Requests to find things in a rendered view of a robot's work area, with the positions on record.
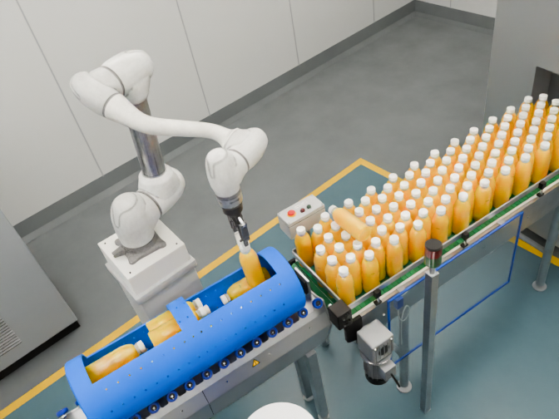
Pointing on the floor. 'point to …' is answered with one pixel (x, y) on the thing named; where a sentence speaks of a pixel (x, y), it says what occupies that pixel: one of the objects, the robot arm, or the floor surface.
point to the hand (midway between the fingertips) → (242, 241)
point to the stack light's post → (428, 338)
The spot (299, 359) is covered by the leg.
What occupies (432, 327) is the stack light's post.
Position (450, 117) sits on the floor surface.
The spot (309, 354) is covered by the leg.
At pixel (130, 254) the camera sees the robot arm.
